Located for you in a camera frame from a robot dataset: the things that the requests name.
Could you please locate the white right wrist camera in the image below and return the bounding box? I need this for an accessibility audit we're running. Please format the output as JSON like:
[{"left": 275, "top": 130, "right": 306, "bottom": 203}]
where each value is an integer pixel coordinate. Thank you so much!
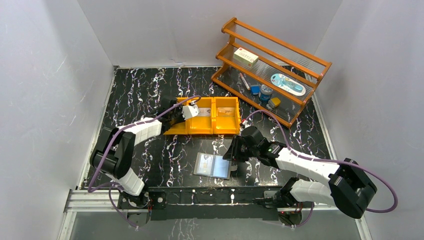
[{"left": 240, "top": 119, "right": 251, "bottom": 130}]

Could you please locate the blue and white round tin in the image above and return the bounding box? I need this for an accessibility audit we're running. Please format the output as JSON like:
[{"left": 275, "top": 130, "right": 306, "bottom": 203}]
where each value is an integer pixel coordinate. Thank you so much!
[{"left": 259, "top": 84, "right": 274, "bottom": 103}]

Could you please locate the yellow plastic triple bin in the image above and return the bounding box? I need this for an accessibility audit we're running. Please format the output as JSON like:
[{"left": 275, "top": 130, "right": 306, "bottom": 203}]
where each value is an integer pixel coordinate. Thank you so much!
[{"left": 164, "top": 96, "right": 241, "bottom": 135}]

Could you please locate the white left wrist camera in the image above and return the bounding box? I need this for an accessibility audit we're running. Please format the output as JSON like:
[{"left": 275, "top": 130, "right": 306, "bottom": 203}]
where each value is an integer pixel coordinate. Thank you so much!
[{"left": 182, "top": 104, "right": 200, "bottom": 121}]

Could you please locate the white pen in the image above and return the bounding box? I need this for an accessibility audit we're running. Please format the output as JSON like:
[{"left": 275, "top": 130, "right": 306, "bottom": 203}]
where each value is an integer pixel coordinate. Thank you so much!
[{"left": 239, "top": 72, "right": 251, "bottom": 91}]

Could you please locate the grey card holder wallet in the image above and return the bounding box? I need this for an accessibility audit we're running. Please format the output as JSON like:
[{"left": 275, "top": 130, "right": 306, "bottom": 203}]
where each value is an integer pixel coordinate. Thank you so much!
[{"left": 193, "top": 152, "right": 237, "bottom": 180}]

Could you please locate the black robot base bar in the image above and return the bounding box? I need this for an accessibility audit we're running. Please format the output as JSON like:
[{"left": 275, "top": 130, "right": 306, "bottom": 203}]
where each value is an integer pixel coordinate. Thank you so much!
[{"left": 145, "top": 186, "right": 302, "bottom": 221}]

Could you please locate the yellow grey eraser block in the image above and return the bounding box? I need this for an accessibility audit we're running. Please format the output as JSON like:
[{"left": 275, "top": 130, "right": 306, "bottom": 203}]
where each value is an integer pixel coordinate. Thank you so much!
[{"left": 266, "top": 97, "right": 281, "bottom": 109}]

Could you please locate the orange wooden shelf rack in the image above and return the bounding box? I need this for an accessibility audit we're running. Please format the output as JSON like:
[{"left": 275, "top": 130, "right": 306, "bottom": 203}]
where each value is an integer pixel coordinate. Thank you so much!
[{"left": 211, "top": 17, "right": 332, "bottom": 128}]

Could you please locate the silver card in bin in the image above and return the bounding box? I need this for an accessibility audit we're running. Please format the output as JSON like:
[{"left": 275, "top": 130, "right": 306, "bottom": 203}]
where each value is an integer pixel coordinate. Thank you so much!
[{"left": 197, "top": 107, "right": 212, "bottom": 117}]

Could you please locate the white portrait card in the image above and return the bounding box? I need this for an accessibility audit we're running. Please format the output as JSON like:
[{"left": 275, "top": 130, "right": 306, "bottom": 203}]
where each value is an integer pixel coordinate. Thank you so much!
[{"left": 197, "top": 154, "right": 214, "bottom": 175}]

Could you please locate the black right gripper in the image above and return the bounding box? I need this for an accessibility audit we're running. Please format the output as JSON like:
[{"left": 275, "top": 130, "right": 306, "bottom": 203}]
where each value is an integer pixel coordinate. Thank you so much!
[{"left": 222, "top": 135, "right": 259, "bottom": 163}]

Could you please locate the tan card in bin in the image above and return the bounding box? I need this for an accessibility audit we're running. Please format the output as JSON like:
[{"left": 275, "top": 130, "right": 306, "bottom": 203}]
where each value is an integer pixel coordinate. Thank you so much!
[{"left": 216, "top": 107, "right": 236, "bottom": 117}]

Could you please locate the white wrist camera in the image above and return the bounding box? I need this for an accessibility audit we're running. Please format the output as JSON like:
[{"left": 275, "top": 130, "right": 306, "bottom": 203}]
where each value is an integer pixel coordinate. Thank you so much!
[
  {"left": 240, "top": 119, "right": 251, "bottom": 130},
  {"left": 182, "top": 104, "right": 200, "bottom": 121}
]

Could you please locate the white box with red label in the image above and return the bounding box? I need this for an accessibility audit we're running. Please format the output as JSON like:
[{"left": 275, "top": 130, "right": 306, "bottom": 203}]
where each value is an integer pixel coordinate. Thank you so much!
[{"left": 233, "top": 47, "right": 259, "bottom": 67}]

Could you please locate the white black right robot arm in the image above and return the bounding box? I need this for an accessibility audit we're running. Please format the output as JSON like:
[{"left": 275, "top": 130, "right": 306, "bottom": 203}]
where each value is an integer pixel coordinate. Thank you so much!
[{"left": 223, "top": 126, "right": 377, "bottom": 219}]

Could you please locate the blue razor blister pack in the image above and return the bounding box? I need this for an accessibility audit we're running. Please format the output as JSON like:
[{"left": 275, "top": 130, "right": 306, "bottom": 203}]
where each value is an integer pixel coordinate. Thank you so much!
[{"left": 270, "top": 73, "right": 306, "bottom": 97}]

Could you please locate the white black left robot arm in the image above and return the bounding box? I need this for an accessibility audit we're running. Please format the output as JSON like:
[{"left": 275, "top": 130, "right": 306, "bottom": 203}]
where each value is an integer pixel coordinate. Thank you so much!
[{"left": 89, "top": 98, "right": 199, "bottom": 208}]

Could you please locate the small blue block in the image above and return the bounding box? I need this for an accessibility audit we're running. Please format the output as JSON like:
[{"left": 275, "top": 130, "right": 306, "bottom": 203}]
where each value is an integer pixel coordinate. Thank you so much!
[{"left": 250, "top": 84, "right": 261, "bottom": 96}]

